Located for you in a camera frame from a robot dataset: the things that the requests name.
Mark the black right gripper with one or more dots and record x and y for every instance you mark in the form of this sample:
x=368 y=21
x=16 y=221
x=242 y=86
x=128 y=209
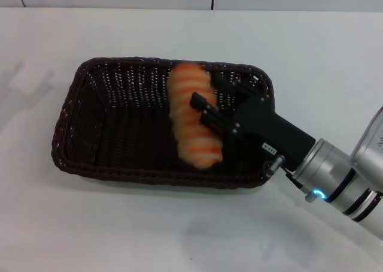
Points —
x=269 y=125

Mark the orange striped bread roll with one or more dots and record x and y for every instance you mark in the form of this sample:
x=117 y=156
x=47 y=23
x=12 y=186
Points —
x=182 y=86

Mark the dark brown woven basket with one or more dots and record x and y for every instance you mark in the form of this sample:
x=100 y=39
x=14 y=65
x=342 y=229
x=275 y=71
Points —
x=119 y=134

